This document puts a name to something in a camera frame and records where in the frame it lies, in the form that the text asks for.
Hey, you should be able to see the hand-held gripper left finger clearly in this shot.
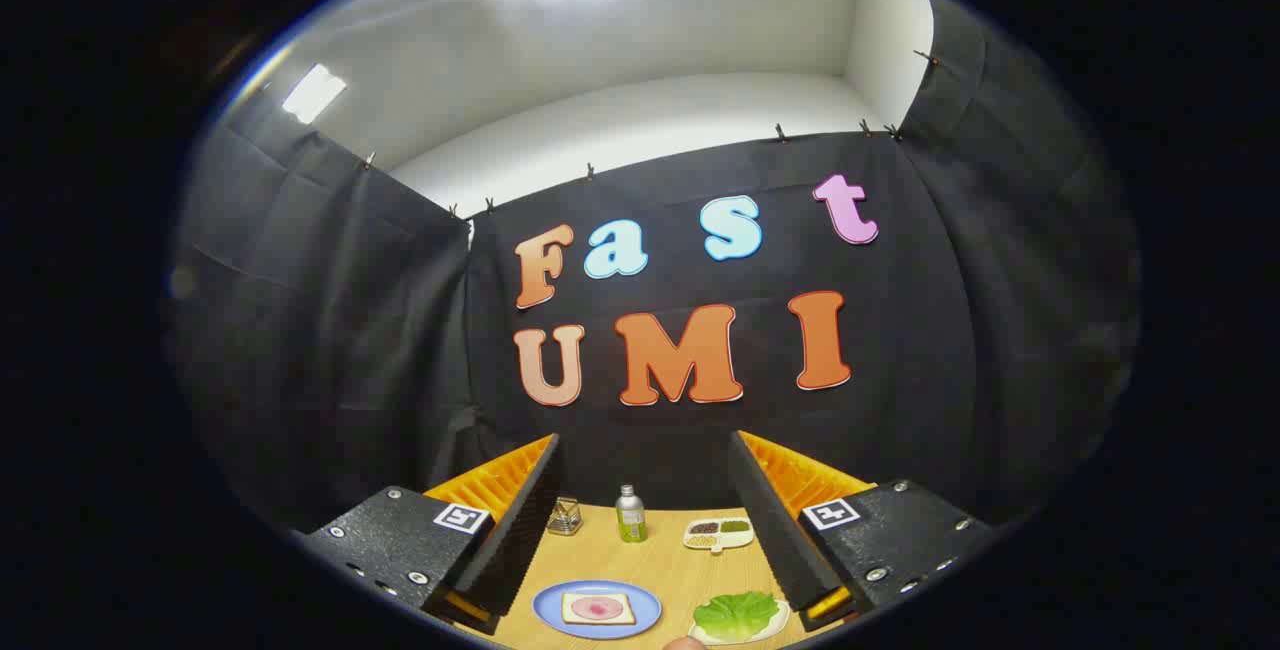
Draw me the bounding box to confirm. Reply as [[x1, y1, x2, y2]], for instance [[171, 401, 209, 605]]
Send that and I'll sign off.
[[290, 433, 564, 637]]

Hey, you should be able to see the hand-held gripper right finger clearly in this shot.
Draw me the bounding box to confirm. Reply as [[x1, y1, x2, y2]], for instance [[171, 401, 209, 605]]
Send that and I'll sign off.
[[728, 430, 1001, 631]]

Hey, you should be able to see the green lettuce leaf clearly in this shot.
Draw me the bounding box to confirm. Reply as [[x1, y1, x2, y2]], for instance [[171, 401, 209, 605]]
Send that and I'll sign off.
[[693, 591, 781, 643]]

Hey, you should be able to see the white divided dish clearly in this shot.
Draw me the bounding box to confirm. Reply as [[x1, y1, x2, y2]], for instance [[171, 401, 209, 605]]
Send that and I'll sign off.
[[683, 517, 755, 555]]

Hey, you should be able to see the white square plate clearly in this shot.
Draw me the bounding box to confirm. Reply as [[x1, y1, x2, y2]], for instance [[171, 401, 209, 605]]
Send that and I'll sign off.
[[688, 598, 791, 647]]

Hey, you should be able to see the blue round plate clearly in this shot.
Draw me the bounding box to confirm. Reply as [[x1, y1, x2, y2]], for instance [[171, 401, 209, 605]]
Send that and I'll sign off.
[[532, 580, 662, 640]]

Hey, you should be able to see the white bread slice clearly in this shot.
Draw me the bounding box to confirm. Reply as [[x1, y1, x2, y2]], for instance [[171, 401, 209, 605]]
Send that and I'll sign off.
[[561, 592, 637, 626]]

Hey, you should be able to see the silver bottle with green label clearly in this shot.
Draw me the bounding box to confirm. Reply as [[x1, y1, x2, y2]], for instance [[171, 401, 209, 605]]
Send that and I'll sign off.
[[615, 485, 648, 544]]

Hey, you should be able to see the ceiling light panel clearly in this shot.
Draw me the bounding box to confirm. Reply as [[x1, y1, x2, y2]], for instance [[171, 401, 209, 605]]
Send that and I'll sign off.
[[281, 63, 348, 125]]

